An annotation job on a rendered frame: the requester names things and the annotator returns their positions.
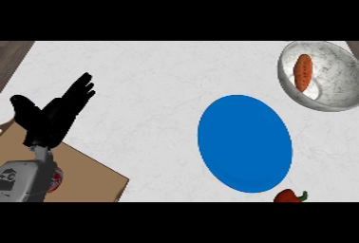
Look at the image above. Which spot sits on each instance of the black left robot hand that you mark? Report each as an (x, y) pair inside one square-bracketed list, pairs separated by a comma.
[(49, 121)]

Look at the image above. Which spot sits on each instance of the blue plate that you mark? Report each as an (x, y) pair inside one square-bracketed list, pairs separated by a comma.
[(244, 144)]

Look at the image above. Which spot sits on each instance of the grey marbled bowl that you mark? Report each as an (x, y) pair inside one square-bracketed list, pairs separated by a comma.
[(334, 85)]

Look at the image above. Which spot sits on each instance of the red can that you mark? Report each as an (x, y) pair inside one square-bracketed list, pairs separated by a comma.
[(56, 182)]

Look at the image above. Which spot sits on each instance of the brown cutting board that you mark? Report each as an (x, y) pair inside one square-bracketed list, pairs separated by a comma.
[(88, 182)]

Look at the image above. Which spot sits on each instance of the red bell pepper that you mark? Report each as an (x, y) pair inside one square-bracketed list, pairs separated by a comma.
[(286, 196)]

